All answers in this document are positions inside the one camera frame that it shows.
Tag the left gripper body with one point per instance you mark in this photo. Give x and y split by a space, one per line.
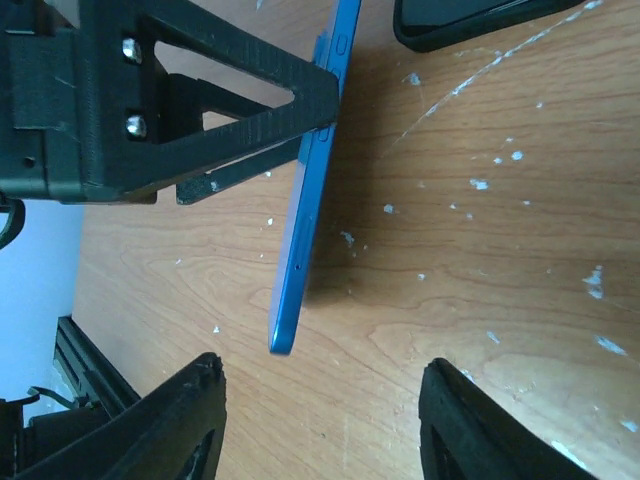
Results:
41 151

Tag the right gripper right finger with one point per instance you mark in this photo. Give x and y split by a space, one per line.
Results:
465 434

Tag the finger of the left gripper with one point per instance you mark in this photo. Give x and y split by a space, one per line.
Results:
144 129
188 100

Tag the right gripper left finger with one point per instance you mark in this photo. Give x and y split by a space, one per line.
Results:
175 432

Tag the blue phone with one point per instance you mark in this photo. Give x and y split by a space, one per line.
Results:
332 53

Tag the black phone case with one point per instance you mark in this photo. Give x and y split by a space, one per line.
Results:
428 40

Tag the black phone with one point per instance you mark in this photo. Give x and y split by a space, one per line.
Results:
426 14

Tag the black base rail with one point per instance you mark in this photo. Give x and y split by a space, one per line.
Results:
94 381

